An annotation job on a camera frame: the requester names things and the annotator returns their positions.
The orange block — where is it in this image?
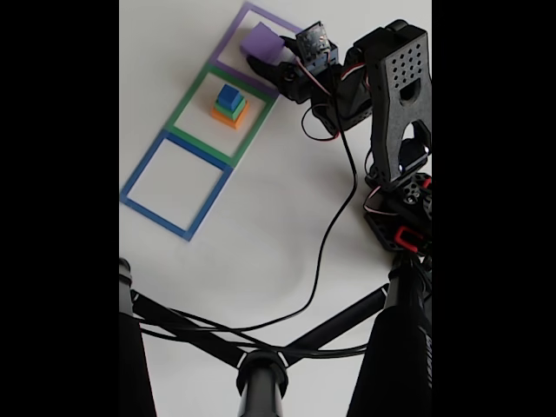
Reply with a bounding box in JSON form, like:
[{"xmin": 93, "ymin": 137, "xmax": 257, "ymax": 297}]
[{"xmin": 210, "ymin": 103, "xmax": 251, "ymax": 131}]

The purple block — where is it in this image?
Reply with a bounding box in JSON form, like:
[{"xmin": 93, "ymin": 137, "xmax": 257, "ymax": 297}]
[{"xmin": 239, "ymin": 22, "xmax": 287, "ymax": 64}]

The black camera tripod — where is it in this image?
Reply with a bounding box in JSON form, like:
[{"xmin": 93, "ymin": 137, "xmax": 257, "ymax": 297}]
[{"xmin": 119, "ymin": 255, "xmax": 433, "ymax": 417}]

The red table clamp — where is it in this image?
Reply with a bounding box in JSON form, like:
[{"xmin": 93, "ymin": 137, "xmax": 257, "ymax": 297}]
[{"xmin": 394, "ymin": 226, "xmax": 426, "ymax": 254}]

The green square frame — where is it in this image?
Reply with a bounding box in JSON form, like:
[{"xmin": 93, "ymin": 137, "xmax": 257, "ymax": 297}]
[{"xmin": 167, "ymin": 63, "xmax": 275, "ymax": 169}]

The small blue cube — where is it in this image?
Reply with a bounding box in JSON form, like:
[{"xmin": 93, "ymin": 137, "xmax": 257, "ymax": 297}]
[{"xmin": 216, "ymin": 83, "xmax": 242, "ymax": 109}]

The purple square frame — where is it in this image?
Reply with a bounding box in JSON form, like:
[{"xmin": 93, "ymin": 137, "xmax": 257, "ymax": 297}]
[{"xmin": 209, "ymin": 1, "xmax": 308, "ymax": 99}]

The blue square frame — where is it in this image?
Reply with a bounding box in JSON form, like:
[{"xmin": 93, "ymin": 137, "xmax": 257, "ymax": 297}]
[{"xmin": 120, "ymin": 129, "xmax": 234, "ymax": 242}]

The thin black cable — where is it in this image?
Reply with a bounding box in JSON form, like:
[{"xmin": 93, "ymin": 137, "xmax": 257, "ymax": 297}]
[{"xmin": 164, "ymin": 306, "xmax": 373, "ymax": 357}]

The green cube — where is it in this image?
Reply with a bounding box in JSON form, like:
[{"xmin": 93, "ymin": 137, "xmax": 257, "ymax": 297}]
[{"xmin": 213, "ymin": 95, "xmax": 247, "ymax": 122}]

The long black camera cable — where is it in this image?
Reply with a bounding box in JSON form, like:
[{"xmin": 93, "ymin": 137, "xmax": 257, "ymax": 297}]
[{"xmin": 138, "ymin": 99, "xmax": 360, "ymax": 347}]

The red white black servo wire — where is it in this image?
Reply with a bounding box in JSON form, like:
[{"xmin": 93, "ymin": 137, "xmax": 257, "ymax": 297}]
[{"xmin": 293, "ymin": 58, "xmax": 368, "ymax": 142}]

